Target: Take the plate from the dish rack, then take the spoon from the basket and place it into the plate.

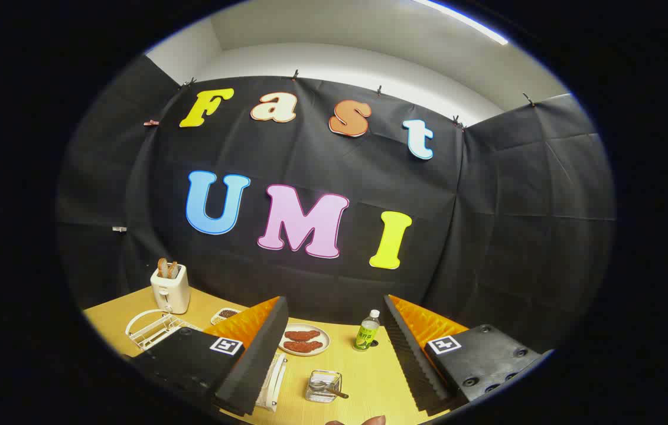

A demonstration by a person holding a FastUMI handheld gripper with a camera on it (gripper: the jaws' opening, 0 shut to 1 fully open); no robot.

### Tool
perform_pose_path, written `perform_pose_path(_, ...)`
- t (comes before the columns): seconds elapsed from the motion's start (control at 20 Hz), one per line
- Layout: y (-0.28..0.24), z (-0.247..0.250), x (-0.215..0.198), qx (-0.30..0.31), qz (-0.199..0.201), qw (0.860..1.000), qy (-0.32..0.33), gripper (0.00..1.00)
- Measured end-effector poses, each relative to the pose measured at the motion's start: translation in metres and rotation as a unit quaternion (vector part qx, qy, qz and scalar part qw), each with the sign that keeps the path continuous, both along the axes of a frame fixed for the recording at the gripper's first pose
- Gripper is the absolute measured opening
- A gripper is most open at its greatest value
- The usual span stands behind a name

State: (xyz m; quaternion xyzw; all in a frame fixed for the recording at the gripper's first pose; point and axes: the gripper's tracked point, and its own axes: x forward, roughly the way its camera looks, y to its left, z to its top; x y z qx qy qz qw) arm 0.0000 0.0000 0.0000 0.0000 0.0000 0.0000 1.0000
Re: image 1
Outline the green tea bottle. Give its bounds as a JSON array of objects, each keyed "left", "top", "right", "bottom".
[{"left": 353, "top": 309, "right": 381, "bottom": 352}]

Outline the white toaster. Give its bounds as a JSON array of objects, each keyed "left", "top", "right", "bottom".
[{"left": 150, "top": 264, "right": 190, "bottom": 315}]

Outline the white wire dish rack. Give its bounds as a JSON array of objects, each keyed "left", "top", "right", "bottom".
[{"left": 125, "top": 308, "right": 288, "bottom": 413}]

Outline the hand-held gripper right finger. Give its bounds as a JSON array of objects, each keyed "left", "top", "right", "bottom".
[{"left": 382, "top": 294, "right": 554, "bottom": 415}]

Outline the wooden-handled metal spoon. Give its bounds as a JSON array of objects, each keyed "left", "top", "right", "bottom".
[{"left": 310, "top": 380, "right": 350, "bottom": 400}]

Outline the white plate with sausages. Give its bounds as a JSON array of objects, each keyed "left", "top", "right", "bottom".
[{"left": 278, "top": 323, "right": 331, "bottom": 357}]

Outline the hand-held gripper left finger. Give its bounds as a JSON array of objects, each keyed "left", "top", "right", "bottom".
[{"left": 124, "top": 295, "right": 290, "bottom": 417}]

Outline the black backdrop cloth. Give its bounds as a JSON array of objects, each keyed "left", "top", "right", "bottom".
[{"left": 56, "top": 56, "right": 617, "bottom": 355}]

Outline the metal wire basket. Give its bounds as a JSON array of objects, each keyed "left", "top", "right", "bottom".
[{"left": 305, "top": 370, "right": 343, "bottom": 404}]

